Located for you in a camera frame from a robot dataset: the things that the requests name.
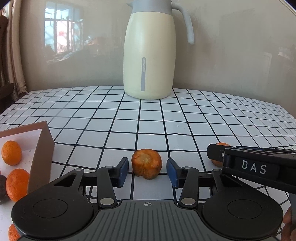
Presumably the dark purple passion fruit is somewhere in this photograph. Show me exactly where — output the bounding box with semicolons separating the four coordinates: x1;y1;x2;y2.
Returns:
0;175;10;205

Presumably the orange mandarin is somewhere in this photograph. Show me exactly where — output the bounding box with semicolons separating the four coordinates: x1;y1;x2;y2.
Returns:
1;141;22;166
6;169;30;202
8;224;21;241

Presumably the checkered white tablecloth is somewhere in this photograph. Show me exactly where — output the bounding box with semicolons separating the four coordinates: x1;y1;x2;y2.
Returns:
0;85;296;239

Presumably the cream thermos jug grey lid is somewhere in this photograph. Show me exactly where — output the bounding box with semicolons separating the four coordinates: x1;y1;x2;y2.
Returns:
123;0;195;100

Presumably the brownish carrot chunk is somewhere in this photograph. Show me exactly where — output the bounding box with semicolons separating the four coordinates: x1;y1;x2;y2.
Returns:
132;149;163;180

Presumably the wooden sofa orange cushion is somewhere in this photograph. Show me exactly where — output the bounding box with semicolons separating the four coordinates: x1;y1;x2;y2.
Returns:
0;15;15;113

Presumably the person right hand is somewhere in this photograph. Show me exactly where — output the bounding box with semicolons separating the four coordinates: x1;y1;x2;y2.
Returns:
280;208;296;241

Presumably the beige patterned curtain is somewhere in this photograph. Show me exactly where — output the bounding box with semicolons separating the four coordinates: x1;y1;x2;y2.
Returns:
1;1;28;100

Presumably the brown cardboard box tray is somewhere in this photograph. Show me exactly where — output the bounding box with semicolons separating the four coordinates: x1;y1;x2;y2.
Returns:
0;120;55;241

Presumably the small carrot chunk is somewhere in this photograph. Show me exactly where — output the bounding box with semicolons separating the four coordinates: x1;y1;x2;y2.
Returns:
211;142;231;167

